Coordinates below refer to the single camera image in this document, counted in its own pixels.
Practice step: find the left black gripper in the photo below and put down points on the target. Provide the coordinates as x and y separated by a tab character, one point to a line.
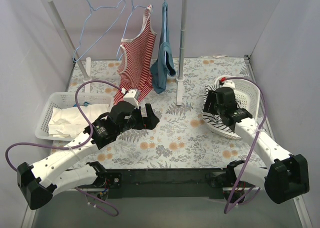
143	117

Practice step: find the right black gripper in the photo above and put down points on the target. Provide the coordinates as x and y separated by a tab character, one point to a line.
213	102

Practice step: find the black white striped tank top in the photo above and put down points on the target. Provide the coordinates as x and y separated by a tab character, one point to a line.
233	114

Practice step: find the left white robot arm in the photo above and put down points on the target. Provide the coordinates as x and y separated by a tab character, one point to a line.
41	181

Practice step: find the blue tank top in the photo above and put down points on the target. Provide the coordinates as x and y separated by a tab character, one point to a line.
164	65

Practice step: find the red striped tank top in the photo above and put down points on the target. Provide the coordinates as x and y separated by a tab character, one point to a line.
134	70

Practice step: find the right white plastic basket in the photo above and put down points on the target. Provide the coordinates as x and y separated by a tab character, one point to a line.
247	96

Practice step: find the white plastic basket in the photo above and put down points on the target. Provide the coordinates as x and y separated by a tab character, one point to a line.
247	96
65	100

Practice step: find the blue item in basket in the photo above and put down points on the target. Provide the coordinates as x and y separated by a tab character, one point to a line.
84	104

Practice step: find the white cloth in basket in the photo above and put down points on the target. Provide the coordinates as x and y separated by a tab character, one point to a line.
69	122

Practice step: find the left white plastic basket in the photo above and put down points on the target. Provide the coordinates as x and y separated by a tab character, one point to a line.
65	100

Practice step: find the white clothes rack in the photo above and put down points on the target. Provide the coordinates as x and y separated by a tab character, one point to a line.
182	37

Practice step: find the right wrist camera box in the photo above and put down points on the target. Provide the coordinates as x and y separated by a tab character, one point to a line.
224	82

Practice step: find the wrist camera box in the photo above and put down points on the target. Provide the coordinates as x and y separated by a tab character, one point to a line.
132	97
224	82

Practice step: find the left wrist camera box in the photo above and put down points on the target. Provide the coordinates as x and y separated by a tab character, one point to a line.
132	97

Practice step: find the black base frame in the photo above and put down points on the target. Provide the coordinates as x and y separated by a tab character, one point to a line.
160	183

